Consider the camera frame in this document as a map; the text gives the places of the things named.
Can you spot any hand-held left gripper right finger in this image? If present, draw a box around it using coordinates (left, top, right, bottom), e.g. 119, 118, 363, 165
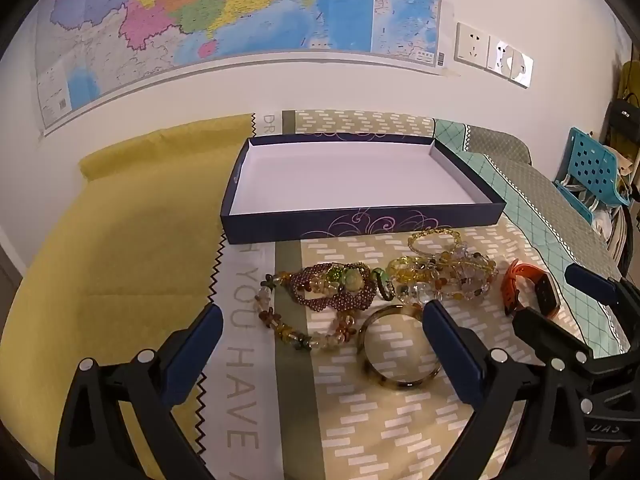
421, 299, 589, 480

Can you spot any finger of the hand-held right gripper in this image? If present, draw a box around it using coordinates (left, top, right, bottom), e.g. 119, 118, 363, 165
512, 307, 593, 362
565, 263, 640, 321

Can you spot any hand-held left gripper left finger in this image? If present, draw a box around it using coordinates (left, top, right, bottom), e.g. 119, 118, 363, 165
55, 302, 224, 480

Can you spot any orange smart watch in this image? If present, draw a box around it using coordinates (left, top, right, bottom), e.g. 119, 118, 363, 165
501, 259, 562, 319

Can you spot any tortoiseshell bangle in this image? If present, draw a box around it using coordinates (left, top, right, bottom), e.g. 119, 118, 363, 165
361, 305, 443, 390

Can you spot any flower bead bracelet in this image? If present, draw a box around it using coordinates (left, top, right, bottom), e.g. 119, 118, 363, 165
257, 274, 359, 352

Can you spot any dark blue cardboard box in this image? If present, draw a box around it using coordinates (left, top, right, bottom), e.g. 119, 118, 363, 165
220, 133, 507, 245

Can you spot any blue perforated plastic basket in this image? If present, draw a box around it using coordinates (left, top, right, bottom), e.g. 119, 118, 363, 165
552, 180, 597, 224
567, 127, 632, 207

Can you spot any patterned beige green blanket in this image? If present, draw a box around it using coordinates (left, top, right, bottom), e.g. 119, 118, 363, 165
197, 109, 632, 480

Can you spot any yellow cloth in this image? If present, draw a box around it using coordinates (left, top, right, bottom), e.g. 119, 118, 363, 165
0, 114, 256, 480

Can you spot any black handbag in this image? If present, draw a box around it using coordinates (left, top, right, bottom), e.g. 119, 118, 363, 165
606, 99, 640, 137

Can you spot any yellow sweater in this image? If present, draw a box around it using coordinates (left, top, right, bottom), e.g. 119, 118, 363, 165
619, 60, 640, 107

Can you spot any green bead bracelet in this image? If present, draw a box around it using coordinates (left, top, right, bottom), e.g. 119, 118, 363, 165
370, 267, 397, 302

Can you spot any purple beaded bracelet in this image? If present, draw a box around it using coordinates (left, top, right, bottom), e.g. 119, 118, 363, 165
290, 262, 379, 314

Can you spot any white wall socket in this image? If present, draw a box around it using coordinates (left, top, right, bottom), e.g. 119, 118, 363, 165
487, 35, 516, 79
509, 50, 534, 89
454, 22, 492, 69

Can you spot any colourful wall map poster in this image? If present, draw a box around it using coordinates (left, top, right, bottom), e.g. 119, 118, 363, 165
35, 0, 446, 137

